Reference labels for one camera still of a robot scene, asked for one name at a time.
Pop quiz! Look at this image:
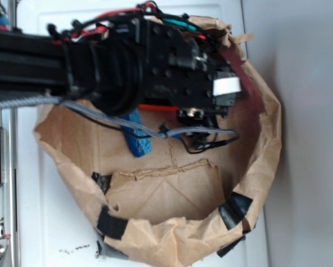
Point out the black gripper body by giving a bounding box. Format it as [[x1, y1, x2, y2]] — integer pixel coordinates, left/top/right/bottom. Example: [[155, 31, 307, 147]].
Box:
[[138, 21, 241, 125]]

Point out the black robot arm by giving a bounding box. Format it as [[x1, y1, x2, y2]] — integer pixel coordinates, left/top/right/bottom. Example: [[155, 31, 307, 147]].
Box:
[[0, 18, 242, 118]]

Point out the blue sponge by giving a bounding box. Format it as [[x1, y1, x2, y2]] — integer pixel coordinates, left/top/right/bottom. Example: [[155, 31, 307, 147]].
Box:
[[121, 109, 153, 157]]

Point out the brown paper bag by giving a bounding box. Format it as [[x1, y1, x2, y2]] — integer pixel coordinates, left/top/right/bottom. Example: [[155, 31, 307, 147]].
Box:
[[34, 16, 282, 266]]

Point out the black tape piece right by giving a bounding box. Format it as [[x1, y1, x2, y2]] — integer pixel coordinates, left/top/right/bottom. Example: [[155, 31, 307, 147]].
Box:
[[218, 192, 253, 230]]

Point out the black tape piece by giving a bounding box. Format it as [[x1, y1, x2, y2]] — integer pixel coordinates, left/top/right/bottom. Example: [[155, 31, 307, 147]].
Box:
[[96, 206, 129, 240], [218, 192, 253, 230]]

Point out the black tape piece left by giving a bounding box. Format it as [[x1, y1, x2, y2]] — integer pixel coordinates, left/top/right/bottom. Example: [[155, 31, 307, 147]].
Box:
[[96, 206, 129, 240]]

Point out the black tape lower right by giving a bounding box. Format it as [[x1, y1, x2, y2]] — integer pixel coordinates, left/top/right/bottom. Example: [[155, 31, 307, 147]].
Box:
[[216, 236, 246, 258]]

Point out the grey ribbon cable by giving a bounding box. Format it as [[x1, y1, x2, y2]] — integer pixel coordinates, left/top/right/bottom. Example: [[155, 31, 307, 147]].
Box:
[[0, 96, 239, 140]]

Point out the aluminium rail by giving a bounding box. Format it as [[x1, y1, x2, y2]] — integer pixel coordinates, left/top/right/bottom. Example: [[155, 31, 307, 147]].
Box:
[[0, 110, 19, 266]]

